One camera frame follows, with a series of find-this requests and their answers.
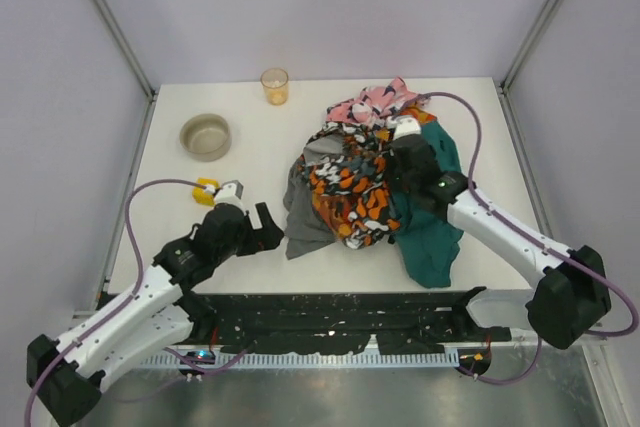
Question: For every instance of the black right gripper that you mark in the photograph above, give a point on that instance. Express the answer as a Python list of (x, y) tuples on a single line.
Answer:
[(405, 153)]

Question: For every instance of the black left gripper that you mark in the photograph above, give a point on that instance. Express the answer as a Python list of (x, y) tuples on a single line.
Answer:
[(254, 235)]

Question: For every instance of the grey cloth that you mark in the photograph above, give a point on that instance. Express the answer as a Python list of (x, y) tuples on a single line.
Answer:
[(305, 230)]

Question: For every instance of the black orange camouflage cloth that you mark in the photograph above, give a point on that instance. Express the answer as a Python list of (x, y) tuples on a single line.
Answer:
[(345, 166)]

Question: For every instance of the teal cloth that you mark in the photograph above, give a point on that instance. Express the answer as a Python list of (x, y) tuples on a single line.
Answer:
[(428, 245)]

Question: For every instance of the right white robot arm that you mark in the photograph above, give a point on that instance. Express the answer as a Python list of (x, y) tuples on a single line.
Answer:
[(567, 296)]

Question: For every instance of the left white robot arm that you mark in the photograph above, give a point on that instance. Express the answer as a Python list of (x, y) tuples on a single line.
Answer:
[(69, 374)]

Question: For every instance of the orange brown patterned cloth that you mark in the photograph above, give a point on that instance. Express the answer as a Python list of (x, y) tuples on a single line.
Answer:
[(422, 116)]

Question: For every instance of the pink patterned cloth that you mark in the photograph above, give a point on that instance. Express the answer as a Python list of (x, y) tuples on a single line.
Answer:
[(374, 104)]

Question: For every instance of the yellow cube block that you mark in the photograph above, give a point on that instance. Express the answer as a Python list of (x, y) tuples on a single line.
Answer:
[(205, 193)]

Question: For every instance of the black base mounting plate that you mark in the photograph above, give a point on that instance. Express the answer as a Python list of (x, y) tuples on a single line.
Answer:
[(338, 323)]

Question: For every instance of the grey ceramic bowl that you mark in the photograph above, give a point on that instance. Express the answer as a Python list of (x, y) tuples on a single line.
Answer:
[(206, 137)]

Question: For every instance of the orange translucent plastic cup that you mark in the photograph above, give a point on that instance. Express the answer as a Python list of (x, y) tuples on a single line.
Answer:
[(275, 83)]

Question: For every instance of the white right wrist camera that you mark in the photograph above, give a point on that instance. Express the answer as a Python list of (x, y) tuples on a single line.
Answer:
[(403, 126)]

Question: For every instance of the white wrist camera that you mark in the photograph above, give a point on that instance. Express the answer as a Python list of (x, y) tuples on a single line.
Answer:
[(403, 126), (227, 200)]

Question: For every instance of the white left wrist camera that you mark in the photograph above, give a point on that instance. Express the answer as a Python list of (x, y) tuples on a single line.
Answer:
[(227, 200)]

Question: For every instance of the white slotted cable duct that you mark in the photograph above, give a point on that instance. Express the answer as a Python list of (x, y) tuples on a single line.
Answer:
[(369, 358)]

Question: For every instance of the right aluminium frame post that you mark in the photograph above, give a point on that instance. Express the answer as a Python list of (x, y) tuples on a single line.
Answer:
[(534, 35)]

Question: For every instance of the aluminium frame post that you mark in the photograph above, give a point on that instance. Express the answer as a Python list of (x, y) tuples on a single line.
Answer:
[(112, 26), (534, 35)]

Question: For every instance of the left aluminium frame post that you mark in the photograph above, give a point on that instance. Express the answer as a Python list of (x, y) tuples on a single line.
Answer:
[(112, 26)]

